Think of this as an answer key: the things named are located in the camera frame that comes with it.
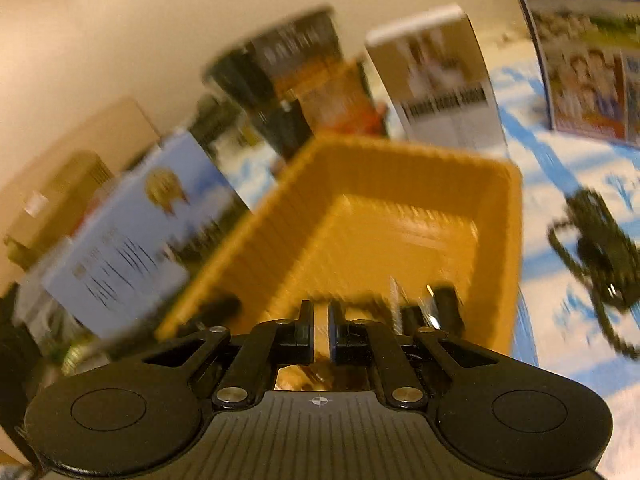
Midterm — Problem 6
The blue cartoon milk carton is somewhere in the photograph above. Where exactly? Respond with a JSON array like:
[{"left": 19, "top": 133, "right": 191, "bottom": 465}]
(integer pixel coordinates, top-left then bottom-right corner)
[{"left": 502, "top": 0, "right": 640, "bottom": 150}]

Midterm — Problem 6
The yellow ribbed plastic tray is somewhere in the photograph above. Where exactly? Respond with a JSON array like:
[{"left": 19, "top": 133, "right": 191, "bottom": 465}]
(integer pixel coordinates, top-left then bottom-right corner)
[{"left": 155, "top": 132, "right": 525, "bottom": 366}]

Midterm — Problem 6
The white humidifier box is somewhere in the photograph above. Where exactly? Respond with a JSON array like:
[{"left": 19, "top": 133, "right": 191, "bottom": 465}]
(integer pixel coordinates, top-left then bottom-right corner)
[{"left": 364, "top": 4, "right": 508, "bottom": 153}]

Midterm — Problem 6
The cardboard box with white label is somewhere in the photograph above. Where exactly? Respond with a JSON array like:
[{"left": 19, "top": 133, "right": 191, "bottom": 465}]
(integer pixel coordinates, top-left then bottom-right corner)
[{"left": 2, "top": 151, "right": 117, "bottom": 272}]

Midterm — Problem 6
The beige cardboard panel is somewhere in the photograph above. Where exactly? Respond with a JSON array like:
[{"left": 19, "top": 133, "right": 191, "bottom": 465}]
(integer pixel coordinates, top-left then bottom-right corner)
[{"left": 62, "top": 96, "right": 162, "bottom": 176}]

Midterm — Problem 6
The large blue cow milk box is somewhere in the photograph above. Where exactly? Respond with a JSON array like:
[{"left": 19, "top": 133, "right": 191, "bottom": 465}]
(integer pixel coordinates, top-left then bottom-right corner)
[{"left": 42, "top": 129, "right": 253, "bottom": 338}]

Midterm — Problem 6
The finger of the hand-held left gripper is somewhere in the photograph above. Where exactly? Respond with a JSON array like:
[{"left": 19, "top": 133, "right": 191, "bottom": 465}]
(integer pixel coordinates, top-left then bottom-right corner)
[{"left": 192, "top": 296, "right": 243, "bottom": 326}]

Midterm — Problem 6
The black instant food bowl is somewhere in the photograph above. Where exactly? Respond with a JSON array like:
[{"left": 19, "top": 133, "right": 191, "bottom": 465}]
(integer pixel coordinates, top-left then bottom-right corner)
[
  {"left": 245, "top": 57, "right": 373, "bottom": 161},
  {"left": 202, "top": 6, "right": 346, "bottom": 111},
  {"left": 320, "top": 100, "right": 392, "bottom": 140}
]

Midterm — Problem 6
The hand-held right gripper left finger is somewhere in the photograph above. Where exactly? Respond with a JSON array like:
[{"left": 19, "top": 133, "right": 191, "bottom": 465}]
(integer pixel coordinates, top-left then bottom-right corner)
[{"left": 142, "top": 300, "right": 316, "bottom": 409}]

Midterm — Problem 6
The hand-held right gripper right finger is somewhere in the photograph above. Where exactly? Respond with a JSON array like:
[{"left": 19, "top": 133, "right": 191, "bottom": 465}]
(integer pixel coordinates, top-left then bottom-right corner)
[{"left": 327, "top": 300, "right": 506, "bottom": 409}]

